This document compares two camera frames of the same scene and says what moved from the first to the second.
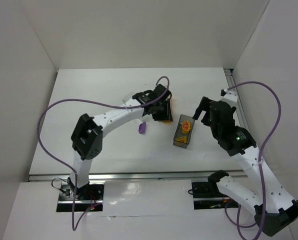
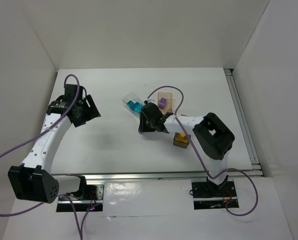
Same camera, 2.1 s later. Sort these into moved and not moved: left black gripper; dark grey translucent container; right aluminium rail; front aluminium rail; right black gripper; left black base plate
Moved: left black gripper; right black gripper
Not moved: right aluminium rail; dark grey translucent container; left black base plate; front aluminium rail
